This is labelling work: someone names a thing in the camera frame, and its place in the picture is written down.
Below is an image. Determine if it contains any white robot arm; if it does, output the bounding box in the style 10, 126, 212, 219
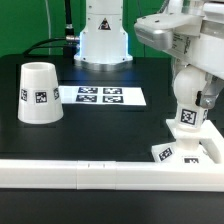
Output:
74, 0, 224, 109

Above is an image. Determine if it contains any black cable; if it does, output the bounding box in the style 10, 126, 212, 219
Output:
22, 0, 81, 56

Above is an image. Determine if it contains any thin white cable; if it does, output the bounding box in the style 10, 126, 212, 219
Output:
45, 0, 53, 56

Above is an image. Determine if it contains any white lamp bulb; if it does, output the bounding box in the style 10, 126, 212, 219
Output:
173, 65, 206, 131

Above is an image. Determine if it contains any white L-shaped fence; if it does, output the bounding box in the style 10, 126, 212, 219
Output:
0, 120, 224, 192

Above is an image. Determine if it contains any white lamp base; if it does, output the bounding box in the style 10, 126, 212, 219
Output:
151, 119, 214, 164

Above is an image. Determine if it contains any white marker sheet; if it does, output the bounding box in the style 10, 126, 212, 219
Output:
59, 86, 146, 106

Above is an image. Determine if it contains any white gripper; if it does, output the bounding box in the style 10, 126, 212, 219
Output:
134, 0, 224, 109

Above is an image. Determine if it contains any white lamp shade cone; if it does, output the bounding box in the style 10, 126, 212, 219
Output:
18, 62, 63, 124

